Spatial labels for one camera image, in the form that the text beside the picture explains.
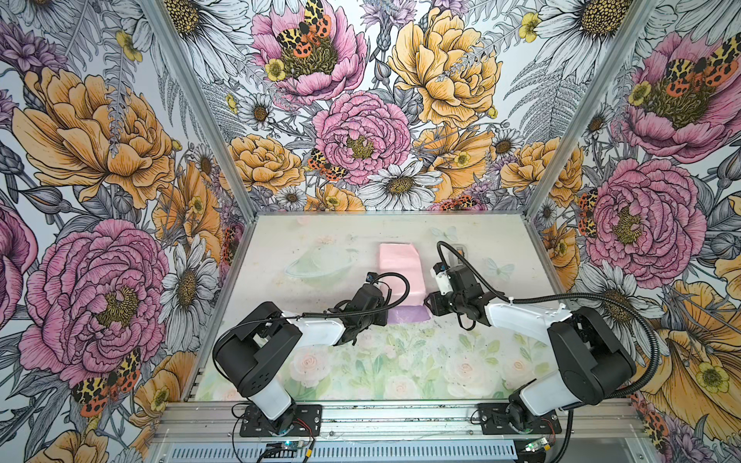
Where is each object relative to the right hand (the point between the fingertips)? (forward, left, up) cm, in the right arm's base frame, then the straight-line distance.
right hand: (432, 308), depth 91 cm
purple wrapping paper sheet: (+14, +9, +4) cm, 17 cm away
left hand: (0, +16, -1) cm, 16 cm away
